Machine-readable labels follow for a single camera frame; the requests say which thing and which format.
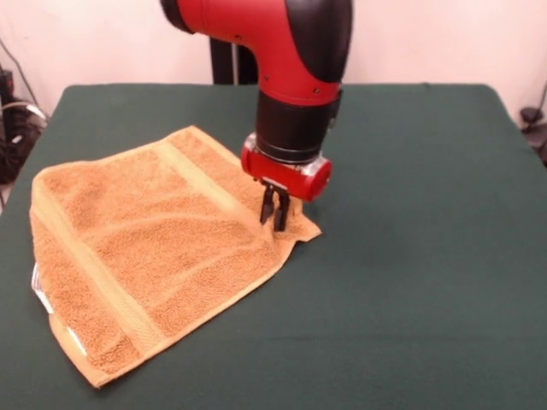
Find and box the dark green tablecloth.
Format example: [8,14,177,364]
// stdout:
[0,83,547,410]

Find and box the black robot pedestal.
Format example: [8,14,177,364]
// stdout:
[208,37,260,85]

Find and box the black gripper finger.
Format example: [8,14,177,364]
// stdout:
[272,190,292,233]
[259,181,278,226]

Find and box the orange terry towel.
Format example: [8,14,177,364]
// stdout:
[28,125,322,390]

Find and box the black power strip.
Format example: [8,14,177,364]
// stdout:
[0,67,16,103]

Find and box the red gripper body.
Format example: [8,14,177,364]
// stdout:
[239,132,334,203]

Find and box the tangled black cable bundle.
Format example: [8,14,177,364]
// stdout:
[0,98,48,185]

